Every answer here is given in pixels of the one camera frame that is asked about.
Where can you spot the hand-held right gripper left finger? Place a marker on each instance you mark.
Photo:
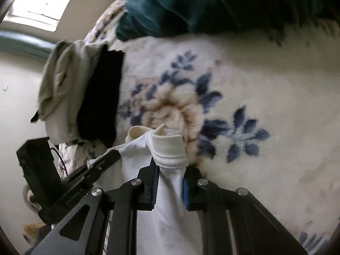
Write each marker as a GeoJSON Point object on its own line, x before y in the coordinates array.
{"type": "Point", "coordinates": [155, 184]}

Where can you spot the dark teal cloth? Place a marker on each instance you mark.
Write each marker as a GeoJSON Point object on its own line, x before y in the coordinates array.
{"type": "Point", "coordinates": [212, 5]}

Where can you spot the floral fleece blanket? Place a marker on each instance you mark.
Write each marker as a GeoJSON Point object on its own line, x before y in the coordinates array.
{"type": "Point", "coordinates": [239, 106]}

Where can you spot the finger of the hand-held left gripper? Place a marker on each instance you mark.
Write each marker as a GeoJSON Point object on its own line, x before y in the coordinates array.
{"type": "Point", "coordinates": [99, 162]}

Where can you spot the black folded garment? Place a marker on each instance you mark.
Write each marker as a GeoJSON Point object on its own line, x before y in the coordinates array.
{"type": "Point", "coordinates": [102, 95]}

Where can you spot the beige folded garment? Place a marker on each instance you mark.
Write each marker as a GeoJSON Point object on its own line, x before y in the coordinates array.
{"type": "Point", "coordinates": [61, 85]}

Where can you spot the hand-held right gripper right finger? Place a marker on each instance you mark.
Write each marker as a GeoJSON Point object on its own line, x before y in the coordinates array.
{"type": "Point", "coordinates": [186, 191]}

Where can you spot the white small garment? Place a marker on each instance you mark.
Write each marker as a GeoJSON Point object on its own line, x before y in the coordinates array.
{"type": "Point", "coordinates": [170, 191]}

